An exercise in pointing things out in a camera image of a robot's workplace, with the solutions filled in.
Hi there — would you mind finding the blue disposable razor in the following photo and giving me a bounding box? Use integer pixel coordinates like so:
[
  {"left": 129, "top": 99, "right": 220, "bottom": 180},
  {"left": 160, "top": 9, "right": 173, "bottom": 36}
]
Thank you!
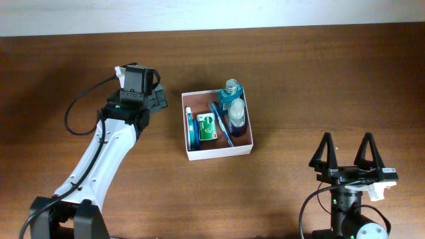
[{"left": 193, "top": 119, "right": 200, "bottom": 150}]

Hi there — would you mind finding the green Dettol soap box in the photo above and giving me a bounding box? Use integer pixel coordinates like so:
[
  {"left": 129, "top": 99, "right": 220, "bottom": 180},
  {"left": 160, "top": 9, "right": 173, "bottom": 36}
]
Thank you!
[{"left": 197, "top": 113, "right": 218, "bottom": 141}]

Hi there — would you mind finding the purple pump soap bottle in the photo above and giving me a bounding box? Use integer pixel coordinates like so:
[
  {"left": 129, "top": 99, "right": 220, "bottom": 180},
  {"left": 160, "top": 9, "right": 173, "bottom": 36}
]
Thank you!
[{"left": 228, "top": 98, "right": 246, "bottom": 137}]

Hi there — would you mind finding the pink open cardboard box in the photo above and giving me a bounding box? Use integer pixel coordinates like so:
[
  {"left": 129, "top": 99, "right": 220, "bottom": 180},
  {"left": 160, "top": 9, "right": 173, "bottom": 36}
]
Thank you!
[{"left": 181, "top": 89, "right": 254, "bottom": 161}]

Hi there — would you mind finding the toothpaste tube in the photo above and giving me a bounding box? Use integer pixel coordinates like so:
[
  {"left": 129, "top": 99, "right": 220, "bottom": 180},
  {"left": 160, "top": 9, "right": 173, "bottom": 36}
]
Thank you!
[{"left": 185, "top": 107, "right": 196, "bottom": 151}]

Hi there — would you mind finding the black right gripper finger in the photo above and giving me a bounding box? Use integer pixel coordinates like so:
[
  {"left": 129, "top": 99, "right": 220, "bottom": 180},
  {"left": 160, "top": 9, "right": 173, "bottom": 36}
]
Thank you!
[
  {"left": 354, "top": 132, "right": 385, "bottom": 170},
  {"left": 308, "top": 132, "right": 338, "bottom": 170}
]

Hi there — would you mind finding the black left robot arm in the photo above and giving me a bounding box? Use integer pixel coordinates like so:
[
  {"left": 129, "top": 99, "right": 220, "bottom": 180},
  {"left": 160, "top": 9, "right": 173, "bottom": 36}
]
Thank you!
[{"left": 19, "top": 62, "right": 168, "bottom": 238}]

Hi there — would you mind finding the teal mouthwash bottle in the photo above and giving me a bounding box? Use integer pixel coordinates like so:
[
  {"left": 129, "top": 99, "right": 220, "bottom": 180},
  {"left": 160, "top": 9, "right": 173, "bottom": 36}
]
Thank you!
[{"left": 218, "top": 79, "right": 243, "bottom": 116}]

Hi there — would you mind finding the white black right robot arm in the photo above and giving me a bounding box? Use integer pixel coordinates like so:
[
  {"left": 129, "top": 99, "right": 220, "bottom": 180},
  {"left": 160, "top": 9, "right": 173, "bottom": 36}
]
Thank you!
[{"left": 299, "top": 132, "right": 399, "bottom": 239}]

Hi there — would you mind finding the blue white toothbrush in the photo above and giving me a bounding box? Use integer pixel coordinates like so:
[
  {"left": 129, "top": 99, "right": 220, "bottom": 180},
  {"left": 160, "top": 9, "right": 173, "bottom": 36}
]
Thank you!
[{"left": 208, "top": 102, "right": 234, "bottom": 147}]

